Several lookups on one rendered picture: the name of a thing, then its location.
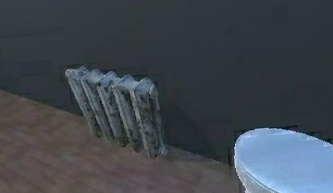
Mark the grey ribbed radiator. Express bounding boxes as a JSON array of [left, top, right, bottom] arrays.
[[64, 59, 170, 166]]

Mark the white toilet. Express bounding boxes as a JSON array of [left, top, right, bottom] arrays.
[[231, 121, 333, 193]]

